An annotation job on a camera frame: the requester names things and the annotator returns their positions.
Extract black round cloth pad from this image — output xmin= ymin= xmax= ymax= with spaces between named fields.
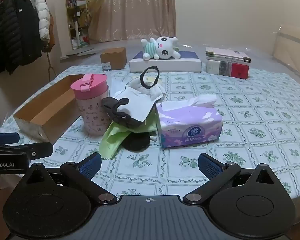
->
xmin=121 ymin=131 xmax=151 ymax=152

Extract white flat box blue lid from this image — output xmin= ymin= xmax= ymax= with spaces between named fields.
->
xmin=129 ymin=51 xmax=202 ymax=73

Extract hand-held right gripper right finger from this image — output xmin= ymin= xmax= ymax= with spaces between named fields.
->
xmin=183 ymin=152 xmax=280 ymax=205

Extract black quilted down jacket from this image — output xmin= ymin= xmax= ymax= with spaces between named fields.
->
xmin=0 ymin=0 xmax=23 ymax=75

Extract green cloth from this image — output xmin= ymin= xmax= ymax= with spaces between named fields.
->
xmin=99 ymin=112 xmax=157 ymax=160

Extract pale pink cover book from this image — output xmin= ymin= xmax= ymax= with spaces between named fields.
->
xmin=205 ymin=47 xmax=250 ymax=58

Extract beige patterned curtain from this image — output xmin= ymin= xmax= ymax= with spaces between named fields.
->
xmin=89 ymin=0 xmax=177 ymax=43

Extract purple tissue pack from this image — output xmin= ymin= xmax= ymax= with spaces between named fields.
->
xmin=155 ymin=94 xmax=224 ymax=148

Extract green spine book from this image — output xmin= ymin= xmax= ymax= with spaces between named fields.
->
xmin=206 ymin=54 xmax=251 ymax=63

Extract dark grey cloth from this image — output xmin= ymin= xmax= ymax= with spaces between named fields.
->
xmin=101 ymin=97 xmax=156 ymax=133

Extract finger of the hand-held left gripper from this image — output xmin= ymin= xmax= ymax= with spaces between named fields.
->
xmin=0 ymin=132 xmax=20 ymax=146
xmin=0 ymin=142 xmax=54 ymax=161

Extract white cloth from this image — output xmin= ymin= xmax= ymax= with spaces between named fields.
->
xmin=114 ymin=79 xmax=166 ymax=121

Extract brown jacket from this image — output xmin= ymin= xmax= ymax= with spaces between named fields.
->
xmin=41 ymin=0 xmax=55 ymax=53

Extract yellow bookshelf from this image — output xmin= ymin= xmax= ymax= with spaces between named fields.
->
xmin=64 ymin=0 xmax=91 ymax=51

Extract small brown cardboard box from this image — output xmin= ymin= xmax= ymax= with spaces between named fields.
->
xmin=100 ymin=47 xmax=127 ymax=71

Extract black hair band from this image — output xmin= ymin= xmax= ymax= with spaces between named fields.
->
xmin=140 ymin=66 xmax=161 ymax=89

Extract green floral tablecloth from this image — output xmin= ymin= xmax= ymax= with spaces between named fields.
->
xmin=0 ymin=65 xmax=300 ymax=200

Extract black jacket white logo patch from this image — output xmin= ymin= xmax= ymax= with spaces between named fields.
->
xmin=15 ymin=0 xmax=45 ymax=67

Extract standing fan yellow cover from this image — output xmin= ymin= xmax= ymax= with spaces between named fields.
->
xmin=75 ymin=0 xmax=109 ymax=57

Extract white down jacket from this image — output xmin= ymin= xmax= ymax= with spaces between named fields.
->
xmin=30 ymin=0 xmax=51 ymax=42

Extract white plush toy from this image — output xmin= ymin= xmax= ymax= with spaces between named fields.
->
xmin=141 ymin=36 xmax=181 ymax=60

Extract pink lidded cup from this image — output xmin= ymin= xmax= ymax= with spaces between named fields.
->
xmin=70 ymin=74 xmax=109 ymax=137

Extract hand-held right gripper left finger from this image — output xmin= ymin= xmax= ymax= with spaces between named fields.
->
xmin=21 ymin=152 xmax=118 ymax=205

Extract cardboard tray box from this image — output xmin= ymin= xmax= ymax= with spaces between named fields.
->
xmin=13 ymin=74 xmax=88 ymax=144

